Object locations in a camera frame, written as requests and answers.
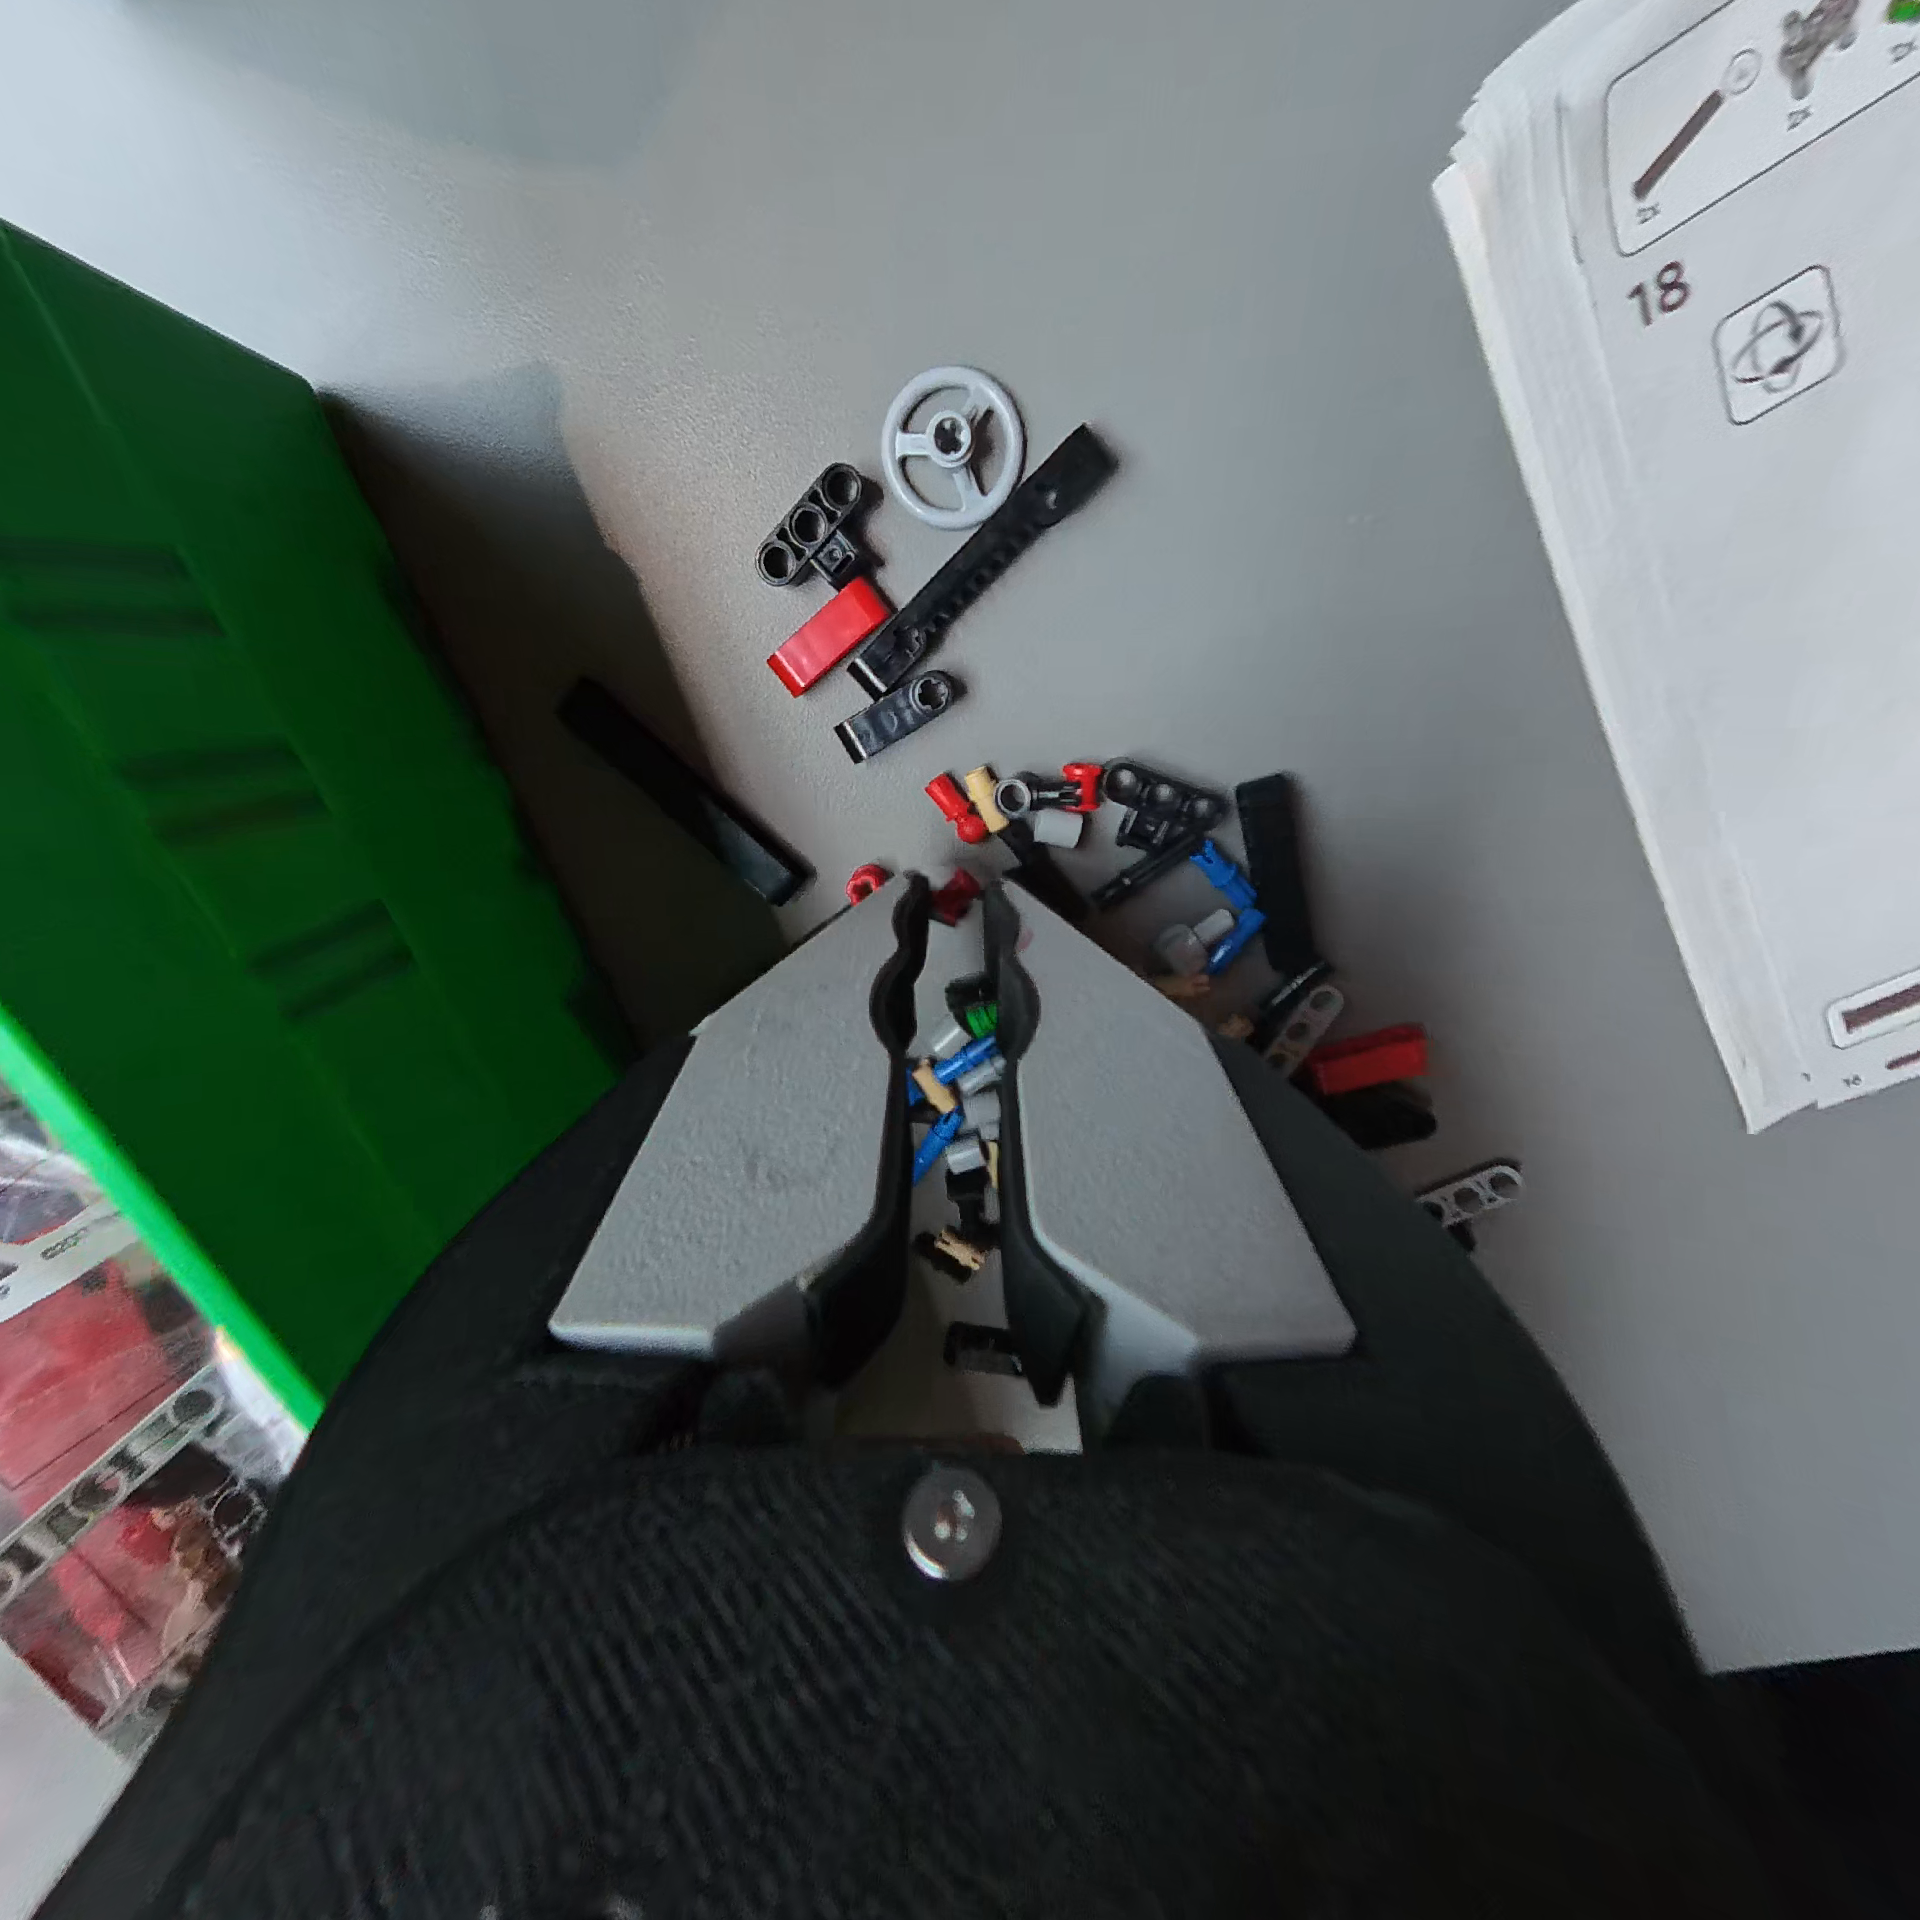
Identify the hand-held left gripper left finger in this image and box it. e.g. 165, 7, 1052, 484
550, 876, 932, 1387

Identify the green plastic bin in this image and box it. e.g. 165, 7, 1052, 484
0, 216, 635, 1428

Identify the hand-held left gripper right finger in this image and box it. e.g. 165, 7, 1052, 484
984, 878, 1358, 1406

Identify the clear plastic bag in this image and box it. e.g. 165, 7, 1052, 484
0, 1080, 325, 1755

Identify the pile of lego pieces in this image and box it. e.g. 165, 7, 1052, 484
554, 363, 1524, 1373

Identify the lego instruction booklet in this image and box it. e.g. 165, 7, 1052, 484
1434, 0, 1920, 1133

